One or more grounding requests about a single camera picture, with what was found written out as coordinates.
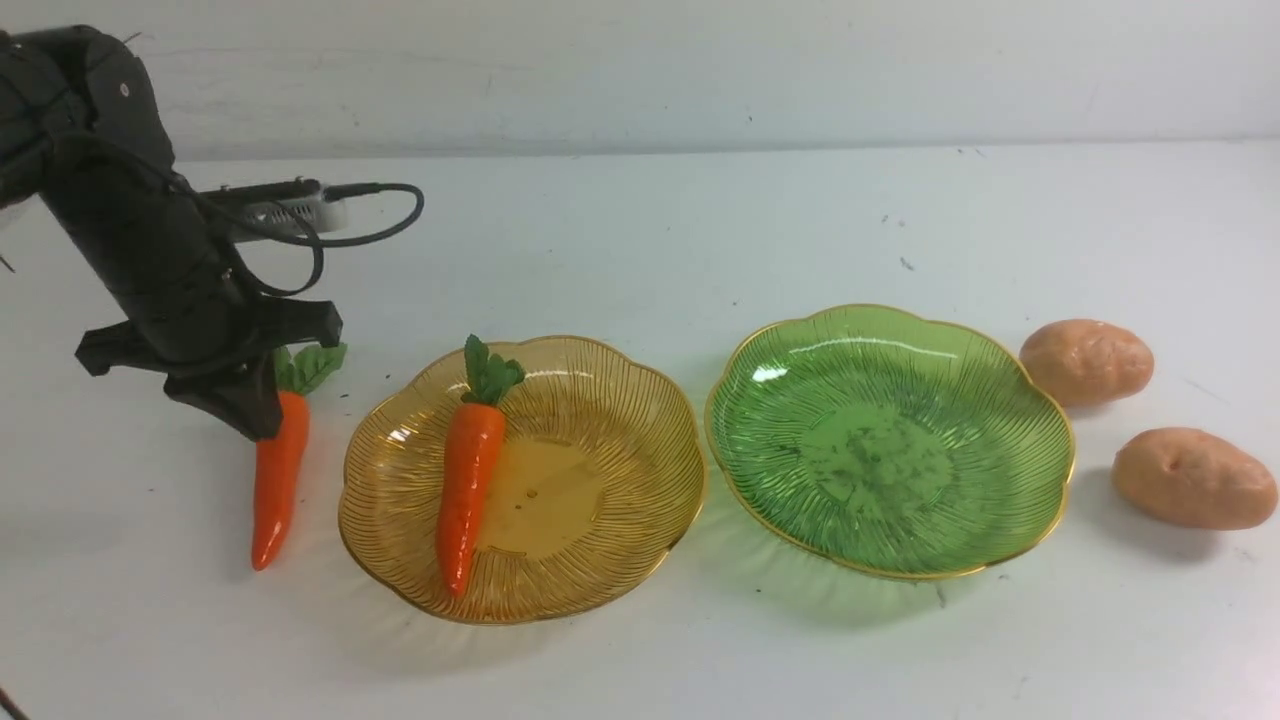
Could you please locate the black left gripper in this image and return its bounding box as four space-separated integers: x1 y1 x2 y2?
40 154 342 442

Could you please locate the orange toy carrot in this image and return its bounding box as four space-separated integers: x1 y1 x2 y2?
250 343 347 571
435 334 525 600

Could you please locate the brown toy potato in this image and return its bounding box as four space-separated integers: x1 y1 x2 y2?
1110 427 1277 530
1019 318 1155 407

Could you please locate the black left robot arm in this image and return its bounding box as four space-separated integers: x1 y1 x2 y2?
3 26 343 442

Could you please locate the amber ribbed plastic plate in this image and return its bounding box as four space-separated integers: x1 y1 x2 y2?
338 334 709 625

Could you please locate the green ribbed plastic plate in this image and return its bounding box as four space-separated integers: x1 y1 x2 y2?
704 304 1076 582

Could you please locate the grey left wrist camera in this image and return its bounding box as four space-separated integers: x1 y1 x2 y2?
201 177 348 236

